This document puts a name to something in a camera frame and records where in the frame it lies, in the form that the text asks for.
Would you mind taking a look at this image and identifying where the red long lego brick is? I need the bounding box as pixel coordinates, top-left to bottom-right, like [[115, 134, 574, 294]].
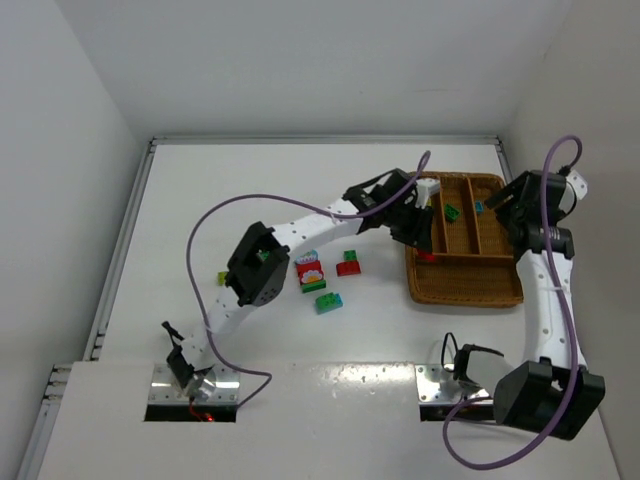
[[416, 250, 437, 263]]

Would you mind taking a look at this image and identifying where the green square lego brick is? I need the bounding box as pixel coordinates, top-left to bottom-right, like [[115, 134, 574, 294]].
[[343, 250, 358, 262]]

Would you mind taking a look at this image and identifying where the red curved lego brick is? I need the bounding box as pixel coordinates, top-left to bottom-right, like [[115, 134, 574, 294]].
[[336, 260, 361, 277]]

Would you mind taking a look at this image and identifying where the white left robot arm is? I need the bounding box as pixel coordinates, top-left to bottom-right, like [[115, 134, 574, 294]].
[[163, 169, 440, 391]]

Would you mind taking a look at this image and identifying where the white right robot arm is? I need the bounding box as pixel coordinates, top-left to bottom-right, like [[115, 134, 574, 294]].
[[452, 168, 605, 440]]

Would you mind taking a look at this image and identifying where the dark green lego in basket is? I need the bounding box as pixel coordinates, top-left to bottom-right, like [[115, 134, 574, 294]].
[[444, 203, 461, 223]]

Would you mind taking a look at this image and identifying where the wicker divided basket tray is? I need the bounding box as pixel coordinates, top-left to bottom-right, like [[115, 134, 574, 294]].
[[405, 172, 523, 308]]

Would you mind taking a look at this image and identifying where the green flat lego base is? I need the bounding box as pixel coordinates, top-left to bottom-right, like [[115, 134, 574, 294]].
[[301, 280, 327, 293]]

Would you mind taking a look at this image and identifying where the red flower picture lego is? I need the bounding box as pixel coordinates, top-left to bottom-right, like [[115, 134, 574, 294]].
[[296, 261, 324, 285]]

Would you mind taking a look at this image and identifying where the green and blue lego stack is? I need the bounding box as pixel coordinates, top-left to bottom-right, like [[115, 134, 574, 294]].
[[314, 292, 344, 315]]

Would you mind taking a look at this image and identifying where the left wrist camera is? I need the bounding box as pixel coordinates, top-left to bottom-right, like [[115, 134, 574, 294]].
[[415, 177, 440, 209]]

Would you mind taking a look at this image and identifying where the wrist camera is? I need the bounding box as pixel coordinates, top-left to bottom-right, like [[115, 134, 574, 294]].
[[566, 168, 588, 201], [415, 177, 440, 209]]

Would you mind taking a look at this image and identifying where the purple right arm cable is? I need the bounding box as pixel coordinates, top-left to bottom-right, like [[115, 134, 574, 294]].
[[443, 134, 584, 471]]

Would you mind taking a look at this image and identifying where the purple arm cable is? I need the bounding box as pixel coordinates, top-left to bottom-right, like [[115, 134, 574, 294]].
[[185, 149, 432, 409], [443, 134, 584, 471]]

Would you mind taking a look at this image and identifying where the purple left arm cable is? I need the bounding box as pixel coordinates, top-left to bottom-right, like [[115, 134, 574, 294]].
[[185, 149, 432, 409]]

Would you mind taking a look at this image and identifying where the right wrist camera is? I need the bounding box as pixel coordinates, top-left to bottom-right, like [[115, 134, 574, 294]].
[[566, 168, 588, 201]]

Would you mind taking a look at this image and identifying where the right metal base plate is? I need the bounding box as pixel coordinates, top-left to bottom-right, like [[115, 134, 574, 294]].
[[415, 364, 502, 407]]

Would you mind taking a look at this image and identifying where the metal base plate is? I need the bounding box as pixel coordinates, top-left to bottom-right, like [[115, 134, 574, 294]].
[[148, 365, 240, 407], [415, 364, 502, 407]]

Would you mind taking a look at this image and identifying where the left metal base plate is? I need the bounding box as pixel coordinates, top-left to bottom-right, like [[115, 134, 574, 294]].
[[148, 365, 240, 407]]

